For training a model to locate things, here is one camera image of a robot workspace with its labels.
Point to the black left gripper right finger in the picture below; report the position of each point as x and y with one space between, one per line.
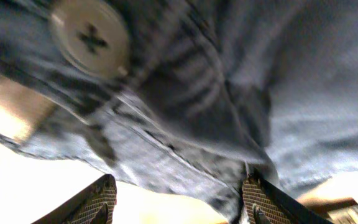
264 203

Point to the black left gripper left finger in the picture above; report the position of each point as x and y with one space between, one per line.
93 205

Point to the dark blue shorts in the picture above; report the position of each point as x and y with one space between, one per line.
186 99

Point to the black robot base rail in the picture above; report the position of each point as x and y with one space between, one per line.
340 211

